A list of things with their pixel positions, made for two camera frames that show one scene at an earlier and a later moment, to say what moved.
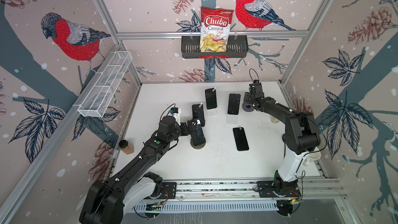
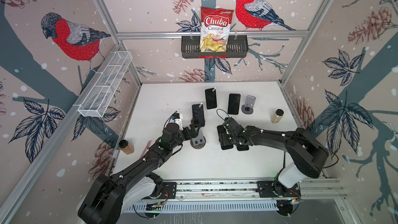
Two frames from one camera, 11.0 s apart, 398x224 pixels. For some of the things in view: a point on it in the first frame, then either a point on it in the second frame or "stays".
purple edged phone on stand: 198,113 stays
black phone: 211,98 stays
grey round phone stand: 247,107 stays
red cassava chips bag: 214,29 stays
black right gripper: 245,96 to 222,137
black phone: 198,137 to 221,129
